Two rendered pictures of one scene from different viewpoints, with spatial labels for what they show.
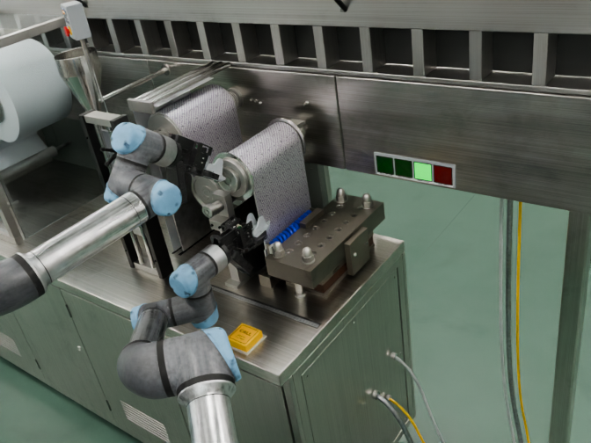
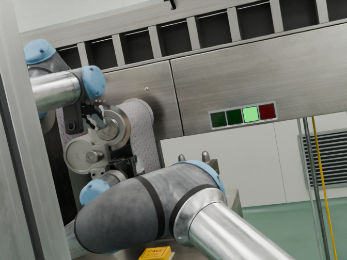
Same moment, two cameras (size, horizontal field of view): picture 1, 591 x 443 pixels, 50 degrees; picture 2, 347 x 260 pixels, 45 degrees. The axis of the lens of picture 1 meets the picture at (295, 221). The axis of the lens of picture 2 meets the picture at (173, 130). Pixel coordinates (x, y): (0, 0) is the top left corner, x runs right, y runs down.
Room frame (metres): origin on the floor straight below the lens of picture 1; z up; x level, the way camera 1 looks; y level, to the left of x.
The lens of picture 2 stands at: (0.28, 0.55, 1.36)
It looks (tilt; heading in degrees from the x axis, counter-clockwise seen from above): 6 degrees down; 335
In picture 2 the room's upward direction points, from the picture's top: 11 degrees counter-clockwise
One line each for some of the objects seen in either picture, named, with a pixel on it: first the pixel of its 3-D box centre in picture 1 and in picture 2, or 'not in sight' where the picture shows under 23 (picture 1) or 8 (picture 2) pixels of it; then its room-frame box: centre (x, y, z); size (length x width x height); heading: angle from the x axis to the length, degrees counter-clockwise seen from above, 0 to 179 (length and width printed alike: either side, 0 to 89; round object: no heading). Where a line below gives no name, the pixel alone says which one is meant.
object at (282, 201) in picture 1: (284, 203); (147, 159); (1.64, 0.02, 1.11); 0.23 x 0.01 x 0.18; 139
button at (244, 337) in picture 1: (244, 337); (155, 256); (1.30, 0.19, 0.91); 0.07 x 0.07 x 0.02; 49
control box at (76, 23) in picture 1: (73, 21); not in sight; (1.97, 0.55, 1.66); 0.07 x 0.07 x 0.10; 26
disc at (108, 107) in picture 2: (232, 177); (109, 128); (1.59, 0.15, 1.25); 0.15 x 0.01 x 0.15; 49
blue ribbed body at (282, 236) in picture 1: (293, 229); not in sight; (1.62, 0.01, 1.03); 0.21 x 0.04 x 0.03; 139
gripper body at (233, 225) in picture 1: (232, 241); (122, 174); (1.46, 0.18, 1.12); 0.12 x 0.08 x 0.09; 139
